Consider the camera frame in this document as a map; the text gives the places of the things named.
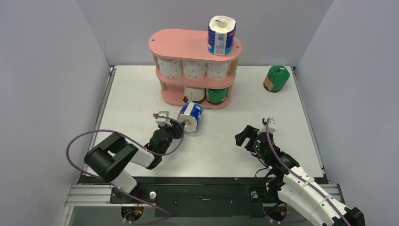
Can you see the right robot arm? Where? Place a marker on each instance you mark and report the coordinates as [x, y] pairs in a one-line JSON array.
[[293, 186]]

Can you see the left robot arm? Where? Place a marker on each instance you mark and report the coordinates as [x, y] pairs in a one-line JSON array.
[[109, 158]]

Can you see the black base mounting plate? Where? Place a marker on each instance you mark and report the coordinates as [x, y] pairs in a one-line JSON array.
[[201, 197]]

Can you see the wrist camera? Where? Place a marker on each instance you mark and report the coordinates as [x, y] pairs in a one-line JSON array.
[[162, 118], [269, 125]]

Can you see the white dotted roll shelf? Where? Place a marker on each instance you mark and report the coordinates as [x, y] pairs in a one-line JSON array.
[[217, 71]]

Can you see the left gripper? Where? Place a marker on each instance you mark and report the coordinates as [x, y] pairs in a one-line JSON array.
[[177, 128]]

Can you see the brown green roll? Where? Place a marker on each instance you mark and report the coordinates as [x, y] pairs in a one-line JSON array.
[[216, 96]]

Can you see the pink three-tier shelf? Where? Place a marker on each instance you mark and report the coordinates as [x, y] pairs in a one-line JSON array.
[[191, 45]]

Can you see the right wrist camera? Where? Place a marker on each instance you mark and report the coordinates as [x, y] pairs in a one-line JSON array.
[[269, 125]]

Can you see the blue white roll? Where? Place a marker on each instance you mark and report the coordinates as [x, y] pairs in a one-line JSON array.
[[190, 115], [221, 33]]

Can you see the white dotted roll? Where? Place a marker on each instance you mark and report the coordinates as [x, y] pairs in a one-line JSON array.
[[170, 68], [194, 70]]

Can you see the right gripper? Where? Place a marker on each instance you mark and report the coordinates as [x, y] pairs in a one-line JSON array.
[[251, 140]]

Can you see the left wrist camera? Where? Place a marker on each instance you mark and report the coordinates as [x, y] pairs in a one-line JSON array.
[[162, 118]]

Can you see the beige brown roll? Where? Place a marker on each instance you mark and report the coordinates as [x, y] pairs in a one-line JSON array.
[[193, 94]]

